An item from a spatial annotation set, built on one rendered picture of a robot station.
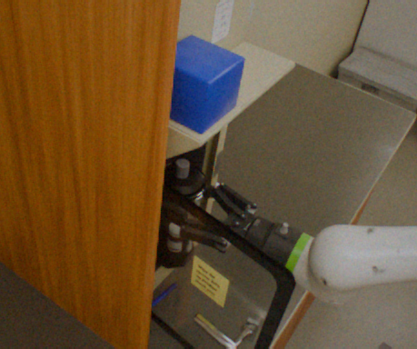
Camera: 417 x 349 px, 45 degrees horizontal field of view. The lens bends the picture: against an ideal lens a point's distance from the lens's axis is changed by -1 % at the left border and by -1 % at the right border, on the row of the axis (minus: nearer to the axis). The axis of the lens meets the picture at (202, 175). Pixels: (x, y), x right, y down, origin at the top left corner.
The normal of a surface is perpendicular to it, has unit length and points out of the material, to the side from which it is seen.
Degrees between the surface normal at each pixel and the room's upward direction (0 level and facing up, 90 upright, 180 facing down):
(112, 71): 90
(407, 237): 16
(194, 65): 0
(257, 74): 0
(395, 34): 90
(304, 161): 0
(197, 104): 90
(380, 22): 90
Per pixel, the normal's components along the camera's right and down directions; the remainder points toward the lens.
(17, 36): -0.55, 0.51
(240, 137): 0.12, -0.74
